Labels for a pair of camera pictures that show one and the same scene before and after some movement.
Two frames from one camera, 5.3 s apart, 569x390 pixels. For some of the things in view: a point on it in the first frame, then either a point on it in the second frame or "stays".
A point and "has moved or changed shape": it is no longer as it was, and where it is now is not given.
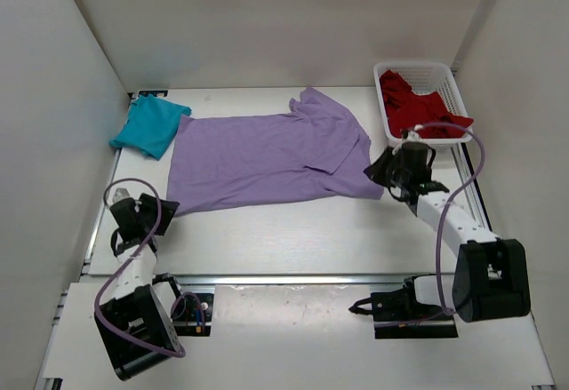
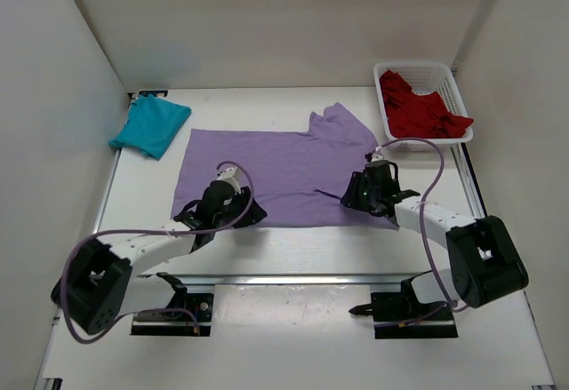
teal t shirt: [151, 125] stays
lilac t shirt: [313, 149] has moved or changed shape
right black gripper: [377, 172] -> [351, 199]
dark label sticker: [155, 92] stays
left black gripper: [169, 209] -> [255, 214]
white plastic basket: [424, 78] stays
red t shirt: [408, 110] stays
